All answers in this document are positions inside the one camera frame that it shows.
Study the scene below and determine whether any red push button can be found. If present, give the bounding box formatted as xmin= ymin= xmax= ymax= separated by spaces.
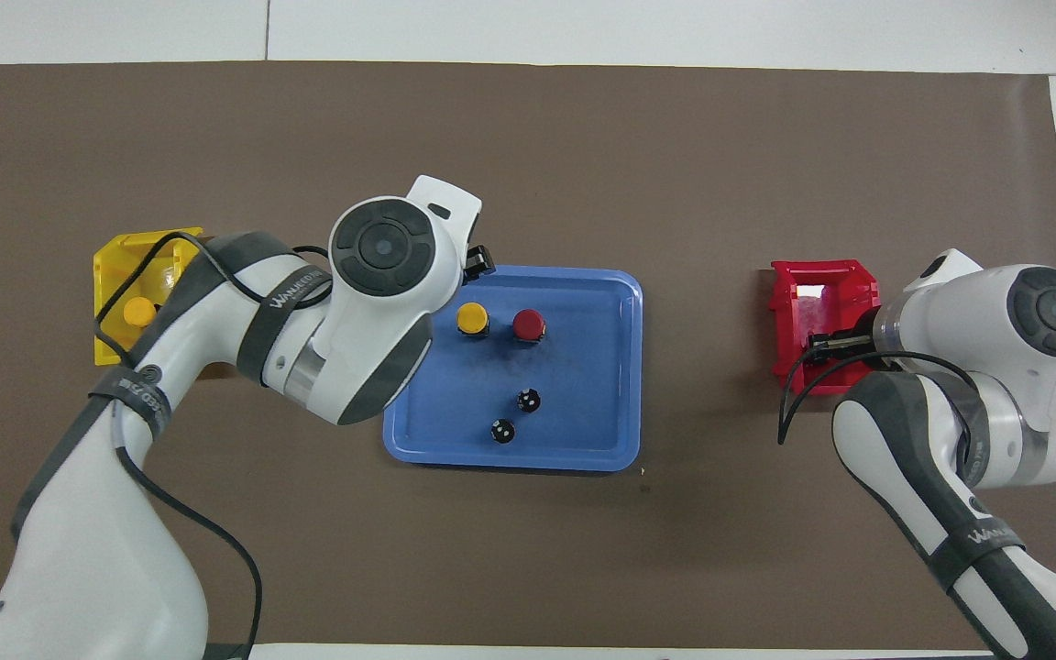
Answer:
xmin=511 ymin=308 xmax=548 ymax=346

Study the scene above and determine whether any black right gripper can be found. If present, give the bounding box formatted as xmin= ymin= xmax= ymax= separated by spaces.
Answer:
xmin=808 ymin=313 xmax=886 ymax=371

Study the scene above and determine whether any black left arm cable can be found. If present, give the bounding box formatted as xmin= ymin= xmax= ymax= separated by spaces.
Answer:
xmin=91 ymin=234 xmax=338 ymax=660

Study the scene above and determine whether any blue plastic tray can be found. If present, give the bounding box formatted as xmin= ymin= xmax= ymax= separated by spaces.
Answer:
xmin=382 ymin=265 xmax=645 ymax=474

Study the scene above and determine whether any brown paper mat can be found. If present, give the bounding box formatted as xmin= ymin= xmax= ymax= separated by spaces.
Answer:
xmin=0 ymin=60 xmax=1056 ymax=654

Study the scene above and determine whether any yellow plastic bin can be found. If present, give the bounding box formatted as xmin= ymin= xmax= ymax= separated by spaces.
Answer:
xmin=93 ymin=227 xmax=217 ymax=367

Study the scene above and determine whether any red plastic bin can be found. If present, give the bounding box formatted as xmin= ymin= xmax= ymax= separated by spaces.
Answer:
xmin=769 ymin=259 xmax=882 ymax=397

